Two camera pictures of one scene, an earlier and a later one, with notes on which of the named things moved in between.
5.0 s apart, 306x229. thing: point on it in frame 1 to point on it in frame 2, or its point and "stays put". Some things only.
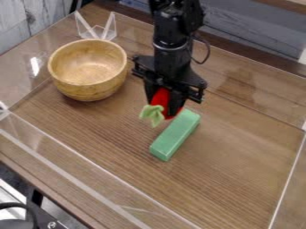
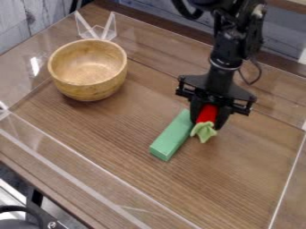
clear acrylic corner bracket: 105,32 stays put
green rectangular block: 174,135 stays put
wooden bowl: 88,68 stays put
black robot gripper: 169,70 to 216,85
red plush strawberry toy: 161,98 to 207,115
